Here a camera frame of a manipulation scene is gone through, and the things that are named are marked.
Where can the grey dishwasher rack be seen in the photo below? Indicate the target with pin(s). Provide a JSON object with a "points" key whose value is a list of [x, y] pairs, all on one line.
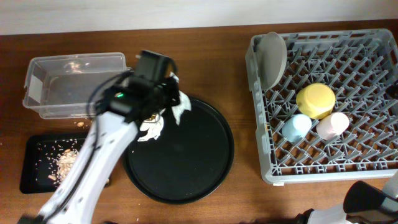
{"points": [[360, 66]]}

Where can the round black tray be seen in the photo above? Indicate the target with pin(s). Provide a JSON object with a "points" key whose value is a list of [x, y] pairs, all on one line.
{"points": [[188, 161]]}

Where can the food scraps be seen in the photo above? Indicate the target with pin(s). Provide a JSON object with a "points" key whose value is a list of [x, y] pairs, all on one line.
{"points": [[61, 165]]}

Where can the clear plastic storage bin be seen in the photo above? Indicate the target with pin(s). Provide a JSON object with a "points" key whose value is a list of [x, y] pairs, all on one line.
{"points": [[42, 69]]}

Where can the grey plate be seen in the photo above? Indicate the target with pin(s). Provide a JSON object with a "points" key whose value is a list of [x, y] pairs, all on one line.
{"points": [[271, 53]]}

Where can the light blue plastic cup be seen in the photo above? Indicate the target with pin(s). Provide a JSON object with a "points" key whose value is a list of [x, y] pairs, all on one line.
{"points": [[296, 127]]}

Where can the black rectangular tray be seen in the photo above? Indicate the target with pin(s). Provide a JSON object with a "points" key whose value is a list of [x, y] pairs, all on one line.
{"points": [[39, 172]]}

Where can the pink plastic cup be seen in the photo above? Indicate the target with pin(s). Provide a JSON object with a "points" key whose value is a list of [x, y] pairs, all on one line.
{"points": [[332, 125]]}

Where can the left gripper white top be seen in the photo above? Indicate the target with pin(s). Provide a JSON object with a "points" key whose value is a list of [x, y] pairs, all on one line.
{"points": [[173, 86]]}

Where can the yellow plastic bowl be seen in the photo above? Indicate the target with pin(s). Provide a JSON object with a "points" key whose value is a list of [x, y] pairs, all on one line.
{"points": [[316, 101]]}

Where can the white paper napkin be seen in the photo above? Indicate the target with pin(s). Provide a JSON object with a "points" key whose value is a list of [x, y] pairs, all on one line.
{"points": [[185, 105]]}

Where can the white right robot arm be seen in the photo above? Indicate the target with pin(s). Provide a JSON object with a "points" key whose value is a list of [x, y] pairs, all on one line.
{"points": [[363, 203]]}

